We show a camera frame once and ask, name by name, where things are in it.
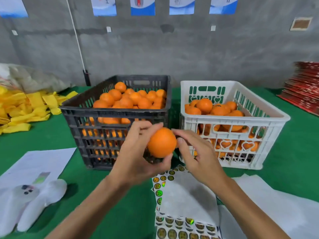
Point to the person's left hand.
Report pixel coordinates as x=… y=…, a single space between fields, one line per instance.
x=132 y=161

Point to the person's right hand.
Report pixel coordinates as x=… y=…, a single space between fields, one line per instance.
x=204 y=161

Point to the single orange fruit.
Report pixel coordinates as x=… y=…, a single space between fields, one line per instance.
x=162 y=142

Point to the black plastic crate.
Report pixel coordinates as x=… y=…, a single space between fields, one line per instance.
x=159 y=113

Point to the heap of labelled oranges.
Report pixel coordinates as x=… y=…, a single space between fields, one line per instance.
x=204 y=105

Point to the pile of oranges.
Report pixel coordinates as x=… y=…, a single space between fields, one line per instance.
x=107 y=98

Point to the white plastic crate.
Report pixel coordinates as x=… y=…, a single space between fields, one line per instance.
x=209 y=83

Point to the person's right forearm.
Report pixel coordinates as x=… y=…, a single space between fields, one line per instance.
x=249 y=211

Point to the person's left forearm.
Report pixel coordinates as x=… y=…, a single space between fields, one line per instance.
x=87 y=211

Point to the green felt table cover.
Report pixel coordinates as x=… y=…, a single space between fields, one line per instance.
x=294 y=156

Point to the white backing sheet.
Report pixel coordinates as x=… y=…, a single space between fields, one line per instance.
x=284 y=209

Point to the white printed paper sheet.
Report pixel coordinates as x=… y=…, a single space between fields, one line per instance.
x=37 y=164

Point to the white handheld controller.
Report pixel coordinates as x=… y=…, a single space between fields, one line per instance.
x=32 y=204

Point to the pile of yellow bags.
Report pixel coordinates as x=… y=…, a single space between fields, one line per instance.
x=22 y=107

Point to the stack of red cardboard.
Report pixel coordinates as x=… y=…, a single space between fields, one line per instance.
x=301 y=87

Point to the beige woven sack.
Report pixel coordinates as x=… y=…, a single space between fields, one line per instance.
x=30 y=77

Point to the white pole with black base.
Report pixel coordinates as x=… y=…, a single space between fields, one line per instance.
x=77 y=37

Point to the white notice with blue border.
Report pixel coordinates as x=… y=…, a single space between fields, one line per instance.
x=12 y=6

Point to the small white wall square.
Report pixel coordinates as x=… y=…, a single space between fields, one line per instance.
x=108 y=29
x=14 y=32
x=213 y=28

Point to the blue white wall poster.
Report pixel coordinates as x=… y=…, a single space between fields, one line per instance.
x=224 y=5
x=142 y=6
x=182 y=5
x=103 y=6

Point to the beige wall plate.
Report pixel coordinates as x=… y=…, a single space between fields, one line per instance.
x=301 y=23

